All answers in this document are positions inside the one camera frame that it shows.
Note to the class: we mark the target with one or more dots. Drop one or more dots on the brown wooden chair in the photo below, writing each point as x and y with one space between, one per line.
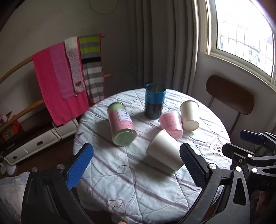
231 95

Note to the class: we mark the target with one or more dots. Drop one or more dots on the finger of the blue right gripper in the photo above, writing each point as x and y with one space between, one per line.
251 137

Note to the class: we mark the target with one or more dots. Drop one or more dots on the beige curtain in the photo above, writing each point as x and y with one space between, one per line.
164 43

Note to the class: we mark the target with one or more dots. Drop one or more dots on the white paper cup near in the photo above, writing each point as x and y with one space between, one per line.
165 149

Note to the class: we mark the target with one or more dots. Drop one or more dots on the white striped quilted tablecloth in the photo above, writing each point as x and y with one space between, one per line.
123 180

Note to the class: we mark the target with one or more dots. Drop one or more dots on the green grey striped scarf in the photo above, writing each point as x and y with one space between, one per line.
90 51

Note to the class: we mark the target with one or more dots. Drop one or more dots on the red box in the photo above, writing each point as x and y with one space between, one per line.
11 130

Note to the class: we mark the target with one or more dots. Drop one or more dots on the white paper cup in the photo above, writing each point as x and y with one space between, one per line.
165 149
190 115

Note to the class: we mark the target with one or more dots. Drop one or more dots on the white paper cup far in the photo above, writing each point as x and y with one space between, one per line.
190 115

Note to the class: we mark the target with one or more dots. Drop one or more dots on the knitted white purple scarf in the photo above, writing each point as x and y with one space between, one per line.
73 55

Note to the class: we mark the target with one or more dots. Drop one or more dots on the wooden towel rack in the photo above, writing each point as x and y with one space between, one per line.
16 93

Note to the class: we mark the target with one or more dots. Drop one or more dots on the light pink towel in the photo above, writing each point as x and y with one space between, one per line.
62 70

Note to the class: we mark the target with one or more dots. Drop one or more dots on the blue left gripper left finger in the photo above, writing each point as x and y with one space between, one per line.
77 165

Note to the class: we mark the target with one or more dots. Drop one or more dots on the hot pink towel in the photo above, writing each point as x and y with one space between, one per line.
61 111

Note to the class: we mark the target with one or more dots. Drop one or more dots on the white framed window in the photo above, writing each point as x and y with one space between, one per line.
239 32

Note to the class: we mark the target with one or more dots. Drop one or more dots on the green and pink can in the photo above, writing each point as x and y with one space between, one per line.
122 127

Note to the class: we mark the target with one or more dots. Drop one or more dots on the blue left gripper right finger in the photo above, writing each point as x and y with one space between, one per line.
195 164

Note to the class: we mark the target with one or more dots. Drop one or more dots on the blue and black cup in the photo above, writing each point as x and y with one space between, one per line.
154 100

